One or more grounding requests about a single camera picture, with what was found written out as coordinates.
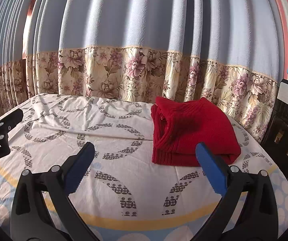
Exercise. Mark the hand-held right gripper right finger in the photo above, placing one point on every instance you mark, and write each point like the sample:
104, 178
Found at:
211, 170

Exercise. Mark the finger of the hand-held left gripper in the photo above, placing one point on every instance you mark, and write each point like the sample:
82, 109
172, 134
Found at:
10, 120

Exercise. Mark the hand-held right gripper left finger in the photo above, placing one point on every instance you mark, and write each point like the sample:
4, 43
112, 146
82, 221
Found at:
80, 168

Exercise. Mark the red knitted sweater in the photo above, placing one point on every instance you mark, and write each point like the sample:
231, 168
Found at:
191, 130

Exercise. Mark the patterned bedsheet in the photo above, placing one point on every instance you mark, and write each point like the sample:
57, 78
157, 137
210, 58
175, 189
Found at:
108, 155

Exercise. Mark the narrow blue floral curtain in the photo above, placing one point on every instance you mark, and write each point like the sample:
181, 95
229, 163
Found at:
3, 55

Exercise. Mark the black water dispenser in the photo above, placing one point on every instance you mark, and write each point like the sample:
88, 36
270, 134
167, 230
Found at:
284, 120

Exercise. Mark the wide blue floral curtain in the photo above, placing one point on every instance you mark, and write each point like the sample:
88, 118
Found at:
146, 17

